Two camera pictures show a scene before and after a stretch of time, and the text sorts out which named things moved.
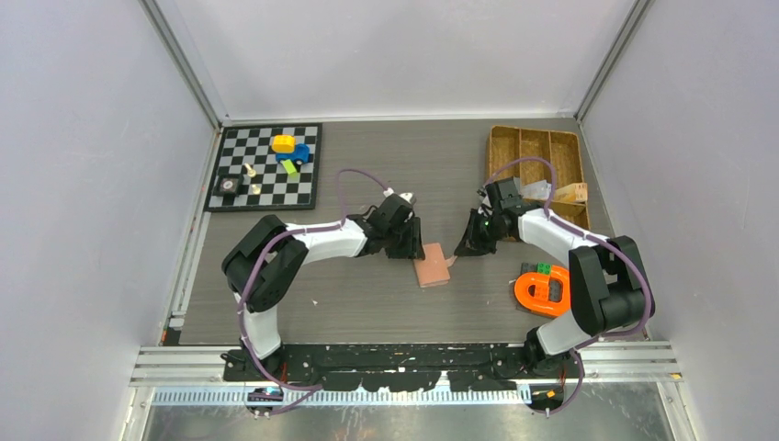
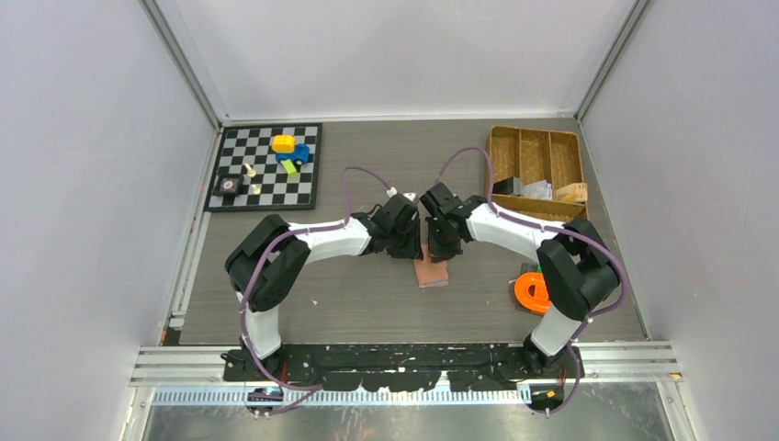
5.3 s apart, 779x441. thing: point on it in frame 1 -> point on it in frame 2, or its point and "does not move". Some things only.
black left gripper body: [402, 233] does not move
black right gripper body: [496, 229] -> [439, 246]
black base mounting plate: [397, 367] does not move
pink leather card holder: [433, 269] does not move
